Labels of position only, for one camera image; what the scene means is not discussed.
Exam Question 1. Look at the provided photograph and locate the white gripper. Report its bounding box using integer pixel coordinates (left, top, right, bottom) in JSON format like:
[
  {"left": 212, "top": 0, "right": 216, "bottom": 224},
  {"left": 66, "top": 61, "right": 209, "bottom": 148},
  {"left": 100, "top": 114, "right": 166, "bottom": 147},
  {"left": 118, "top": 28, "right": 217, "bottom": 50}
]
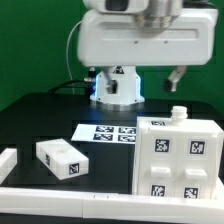
[{"left": 77, "top": 8, "right": 218, "bottom": 94}]

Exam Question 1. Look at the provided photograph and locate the white cabinet body box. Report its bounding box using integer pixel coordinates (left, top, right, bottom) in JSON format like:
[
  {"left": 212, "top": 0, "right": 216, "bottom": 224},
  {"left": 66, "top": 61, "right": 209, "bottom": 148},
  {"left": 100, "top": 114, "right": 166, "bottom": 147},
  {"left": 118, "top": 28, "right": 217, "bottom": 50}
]
[{"left": 132, "top": 106, "right": 224, "bottom": 199}]

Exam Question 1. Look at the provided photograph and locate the white door panel with tags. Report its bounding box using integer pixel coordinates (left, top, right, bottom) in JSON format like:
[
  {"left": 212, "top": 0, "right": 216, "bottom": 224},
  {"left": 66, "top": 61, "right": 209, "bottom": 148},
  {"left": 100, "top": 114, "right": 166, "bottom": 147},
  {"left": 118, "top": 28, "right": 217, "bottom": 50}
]
[{"left": 177, "top": 133, "right": 212, "bottom": 199}]

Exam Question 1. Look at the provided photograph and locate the white cabinet top block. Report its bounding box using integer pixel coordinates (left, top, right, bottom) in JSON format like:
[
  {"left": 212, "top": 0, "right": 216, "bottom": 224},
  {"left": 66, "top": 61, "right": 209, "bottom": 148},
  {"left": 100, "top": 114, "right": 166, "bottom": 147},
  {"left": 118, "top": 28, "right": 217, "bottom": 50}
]
[{"left": 36, "top": 139, "right": 89, "bottom": 180}]

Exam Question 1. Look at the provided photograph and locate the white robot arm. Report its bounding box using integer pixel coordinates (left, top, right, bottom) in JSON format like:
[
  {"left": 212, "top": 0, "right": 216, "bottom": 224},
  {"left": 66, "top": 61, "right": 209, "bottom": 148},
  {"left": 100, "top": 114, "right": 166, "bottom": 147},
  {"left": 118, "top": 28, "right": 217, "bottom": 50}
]
[{"left": 77, "top": 0, "right": 218, "bottom": 92}]

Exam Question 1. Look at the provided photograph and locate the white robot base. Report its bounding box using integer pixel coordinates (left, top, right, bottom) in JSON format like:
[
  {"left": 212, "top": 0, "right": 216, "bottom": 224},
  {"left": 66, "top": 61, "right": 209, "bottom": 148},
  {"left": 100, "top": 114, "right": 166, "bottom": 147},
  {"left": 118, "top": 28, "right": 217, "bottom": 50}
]
[{"left": 90, "top": 66, "right": 145, "bottom": 111}]

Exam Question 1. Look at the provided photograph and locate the white sheet with tags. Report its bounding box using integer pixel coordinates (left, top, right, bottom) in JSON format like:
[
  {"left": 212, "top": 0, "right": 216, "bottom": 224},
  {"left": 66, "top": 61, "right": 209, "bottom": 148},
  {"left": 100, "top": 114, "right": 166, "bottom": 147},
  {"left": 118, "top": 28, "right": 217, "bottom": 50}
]
[{"left": 71, "top": 124, "right": 136, "bottom": 144}]

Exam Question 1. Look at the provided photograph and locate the white obstacle fence left piece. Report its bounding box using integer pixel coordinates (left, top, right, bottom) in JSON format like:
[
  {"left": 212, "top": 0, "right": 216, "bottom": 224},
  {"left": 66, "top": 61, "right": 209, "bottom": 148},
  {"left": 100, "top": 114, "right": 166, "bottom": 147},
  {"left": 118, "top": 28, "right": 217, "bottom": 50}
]
[{"left": 0, "top": 148, "right": 17, "bottom": 185}]

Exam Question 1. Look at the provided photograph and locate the white obstacle fence front bar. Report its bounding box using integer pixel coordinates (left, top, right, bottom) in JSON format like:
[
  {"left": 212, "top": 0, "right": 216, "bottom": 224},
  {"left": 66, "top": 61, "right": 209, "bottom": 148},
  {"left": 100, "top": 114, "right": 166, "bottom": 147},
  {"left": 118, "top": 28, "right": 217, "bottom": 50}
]
[{"left": 0, "top": 187, "right": 224, "bottom": 224}]

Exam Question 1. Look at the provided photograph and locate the grey cable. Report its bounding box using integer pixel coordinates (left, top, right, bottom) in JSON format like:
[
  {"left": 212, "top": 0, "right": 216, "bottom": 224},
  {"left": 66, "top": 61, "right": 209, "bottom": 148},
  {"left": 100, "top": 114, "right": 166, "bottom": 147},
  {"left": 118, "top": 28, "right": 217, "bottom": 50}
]
[{"left": 65, "top": 20, "right": 92, "bottom": 96}]

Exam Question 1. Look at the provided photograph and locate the black cable bundle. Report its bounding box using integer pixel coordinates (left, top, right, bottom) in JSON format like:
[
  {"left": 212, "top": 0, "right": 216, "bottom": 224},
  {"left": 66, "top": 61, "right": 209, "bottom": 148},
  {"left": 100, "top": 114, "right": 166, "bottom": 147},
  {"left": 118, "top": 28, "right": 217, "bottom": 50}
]
[{"left": 47, "top": 79, "right": 98, "bottom": 95}]

